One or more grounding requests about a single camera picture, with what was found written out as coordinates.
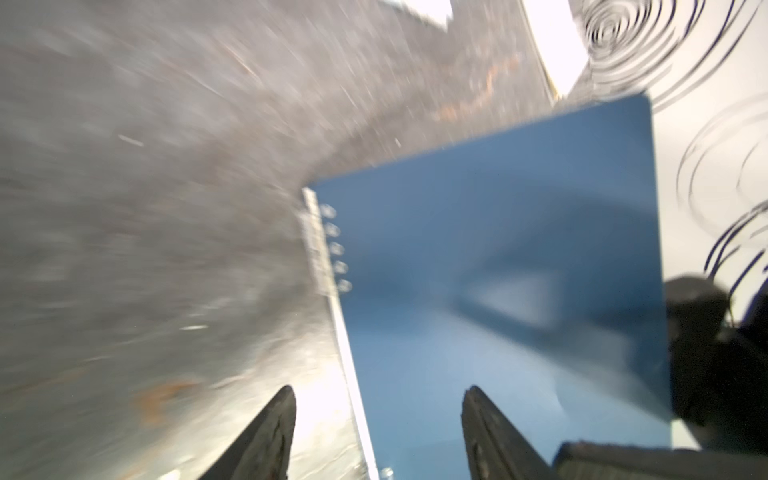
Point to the white lined spiral notebook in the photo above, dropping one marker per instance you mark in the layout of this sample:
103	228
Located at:
558	42

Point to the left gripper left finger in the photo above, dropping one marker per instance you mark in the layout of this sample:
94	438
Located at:
262	450

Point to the light blue notebook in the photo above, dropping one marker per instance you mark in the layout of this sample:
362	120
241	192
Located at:
438	13

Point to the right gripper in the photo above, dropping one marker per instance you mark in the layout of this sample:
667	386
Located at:
719	391

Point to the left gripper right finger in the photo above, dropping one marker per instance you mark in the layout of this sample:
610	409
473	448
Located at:
495	449

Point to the dark blue notebook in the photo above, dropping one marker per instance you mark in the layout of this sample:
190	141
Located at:
526	263

